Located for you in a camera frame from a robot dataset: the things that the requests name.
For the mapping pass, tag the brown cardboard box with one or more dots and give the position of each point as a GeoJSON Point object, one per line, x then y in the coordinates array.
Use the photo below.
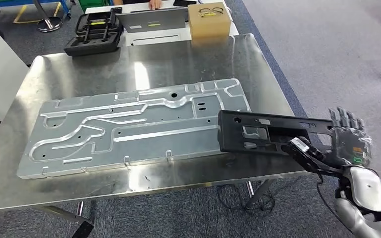
{"type": "Point", "coordinates": [210, 24]}

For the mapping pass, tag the chrome stanchion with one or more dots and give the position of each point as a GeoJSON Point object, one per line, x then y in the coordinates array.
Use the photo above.
{"type": "Point", "coordinates": [49, 24]}

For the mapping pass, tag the stamped grey metal panel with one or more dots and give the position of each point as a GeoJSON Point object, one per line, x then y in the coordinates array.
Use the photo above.
{"type": "Point", "coordinates": [144, 144]}

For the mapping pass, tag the grey laptop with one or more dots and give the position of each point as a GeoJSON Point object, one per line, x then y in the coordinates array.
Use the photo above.
{"type": "Point", "coordinates": [151, 19]}

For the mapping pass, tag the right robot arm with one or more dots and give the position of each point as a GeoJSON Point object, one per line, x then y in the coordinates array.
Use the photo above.
{"type": "Point", "coordinates": [368, 187]}

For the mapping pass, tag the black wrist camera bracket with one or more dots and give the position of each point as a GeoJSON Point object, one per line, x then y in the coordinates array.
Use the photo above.
{"type": "Point", "coordinates": [318, 162]}

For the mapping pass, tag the plain white cabinet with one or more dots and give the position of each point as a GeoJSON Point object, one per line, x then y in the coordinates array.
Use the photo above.
{"type": "Point", "coordinates": [0, 65]}

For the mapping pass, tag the stainless steel workbench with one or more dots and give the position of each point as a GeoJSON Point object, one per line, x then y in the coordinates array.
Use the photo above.
{"type": "Point", "coordinates": [111, 65]}

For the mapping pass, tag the black eyeglasses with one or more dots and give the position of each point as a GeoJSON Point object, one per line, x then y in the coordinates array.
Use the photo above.
{"type": "Point", "coordinates": [211, 12]}

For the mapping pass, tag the black foam tool case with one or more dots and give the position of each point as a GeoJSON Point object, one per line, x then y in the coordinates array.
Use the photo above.
{"type": "Point", "coordinates": [92, 44]}

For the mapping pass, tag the person's hand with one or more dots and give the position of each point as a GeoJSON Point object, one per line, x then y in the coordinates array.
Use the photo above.
{"type": "Point", "coordinates": [155, 4]}

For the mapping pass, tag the green plastic crate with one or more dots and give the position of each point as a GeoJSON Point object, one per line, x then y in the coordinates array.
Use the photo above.
{"type": "Point", "coordinates": [95, 4]}

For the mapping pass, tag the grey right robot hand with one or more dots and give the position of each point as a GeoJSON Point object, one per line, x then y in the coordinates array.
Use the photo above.
{"type": "Point", "coordinates": [351, 144]}

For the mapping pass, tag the black robot body part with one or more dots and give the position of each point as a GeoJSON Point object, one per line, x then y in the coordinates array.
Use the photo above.
{"type": "Point", "coordinates": [82, 230]}

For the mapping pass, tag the black phone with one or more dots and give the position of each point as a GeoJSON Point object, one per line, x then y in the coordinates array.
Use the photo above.
{"type": "Point", "coordinates": [184, 3]}

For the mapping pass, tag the black plastic frame part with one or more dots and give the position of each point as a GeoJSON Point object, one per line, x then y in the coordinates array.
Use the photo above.
{"type": "Point", "coordinates": [225, 138]}

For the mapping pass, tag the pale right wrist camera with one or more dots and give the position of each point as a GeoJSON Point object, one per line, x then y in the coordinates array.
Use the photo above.
{"type": "Point", "coordinates": [299, 144]}

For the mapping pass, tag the white desk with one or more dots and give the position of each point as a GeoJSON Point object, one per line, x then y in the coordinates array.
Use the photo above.
{"type": "Point", "coordinates": [161, 39]}

